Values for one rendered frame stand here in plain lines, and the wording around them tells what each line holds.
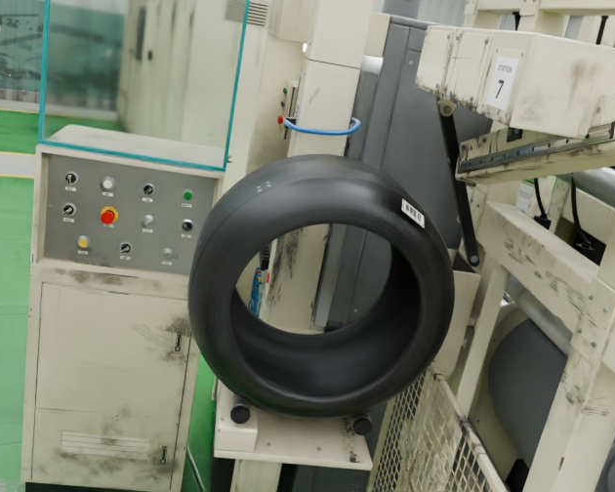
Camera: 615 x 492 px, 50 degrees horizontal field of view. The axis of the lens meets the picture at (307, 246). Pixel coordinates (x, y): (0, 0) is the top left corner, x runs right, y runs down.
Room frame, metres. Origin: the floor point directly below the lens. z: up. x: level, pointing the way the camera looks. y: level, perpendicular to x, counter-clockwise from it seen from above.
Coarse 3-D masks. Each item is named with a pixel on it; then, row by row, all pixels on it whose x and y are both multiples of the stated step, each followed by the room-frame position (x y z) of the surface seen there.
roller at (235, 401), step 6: (234, 396) 1.30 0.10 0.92; (234, 402) 1.28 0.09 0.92; (240, 402) 1.27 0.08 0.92; (246, 402) 1.28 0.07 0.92; (234, 408) 1.25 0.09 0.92; (240, 408) 1.25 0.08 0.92; (246, 408) 1.26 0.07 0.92; (234, 414) 1.25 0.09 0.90; (240, 414) 1.25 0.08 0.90; (246, 414) 1.26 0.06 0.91; (234, 420) 1.25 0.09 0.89; (240, 420) 1.25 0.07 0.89; (246, 420) 1.26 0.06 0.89
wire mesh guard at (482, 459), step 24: (432, 360) 1.50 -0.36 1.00; (432, 384) 1.45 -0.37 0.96; (408, 408) 1.57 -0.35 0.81; (456, 408) 1.29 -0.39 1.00; (384, 432) 1.70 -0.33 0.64; (384, 456) 1.66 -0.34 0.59; (408, 456) 1.48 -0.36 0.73; (480, 456) 1.12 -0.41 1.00; (432, 480) 1.31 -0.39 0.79; (456, 480) 1.20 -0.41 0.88
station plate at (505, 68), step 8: (496, 64) 1.16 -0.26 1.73; (504, 64) 1.13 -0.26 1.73; (512, 64) 1.10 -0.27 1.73; (496, 72) 1.16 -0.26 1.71; (504, 72) 1.12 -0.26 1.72; (512, 72) 1.09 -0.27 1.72; (496, 80) 1.15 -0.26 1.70; (504, 80) 1.11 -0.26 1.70; (512, 80) 1.08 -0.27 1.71; (496, 88) 1.14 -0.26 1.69; (504, 88) 1.11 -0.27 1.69; (488, 96) 1.16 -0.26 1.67; (496, 96) 1.13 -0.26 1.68; (504, 96) 1.10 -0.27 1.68; (496, 104) 1.12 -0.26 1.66; (504, 104) 1.09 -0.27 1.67
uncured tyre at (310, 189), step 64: (320, 192) 1.25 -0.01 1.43; (384, 192) 1.29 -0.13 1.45; (448, 256) 1.33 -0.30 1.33; (192, 320) 1.24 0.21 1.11; (256, 320) 1.50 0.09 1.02; (384, 320) 1.55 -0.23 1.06; (448, 320) 1.32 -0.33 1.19; (256, 384) 1.23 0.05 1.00; (320, 384) 1.43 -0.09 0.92; (384, 384) 1.27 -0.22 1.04
